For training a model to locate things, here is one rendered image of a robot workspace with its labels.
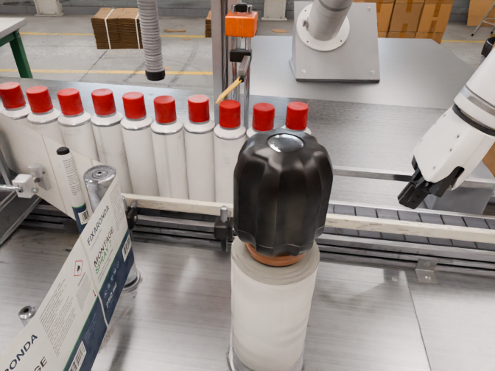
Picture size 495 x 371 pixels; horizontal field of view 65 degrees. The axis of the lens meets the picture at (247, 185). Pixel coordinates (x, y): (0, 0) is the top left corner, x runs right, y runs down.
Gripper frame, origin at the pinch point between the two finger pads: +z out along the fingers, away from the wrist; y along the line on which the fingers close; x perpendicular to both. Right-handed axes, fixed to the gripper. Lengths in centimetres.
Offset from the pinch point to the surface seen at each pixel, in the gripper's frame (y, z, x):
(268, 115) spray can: 2.1, -4.2, -27.7
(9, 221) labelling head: 12, 26, -59
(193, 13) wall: -534, 144, -132
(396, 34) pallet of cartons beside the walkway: -345, 29, 87
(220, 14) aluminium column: -12.2, -10.7, -40.3
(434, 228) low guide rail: 4.4, 1.7, 4.1
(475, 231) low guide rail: 4.2, -0.6, 10.0
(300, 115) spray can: 0.9, -5.6, -23.1
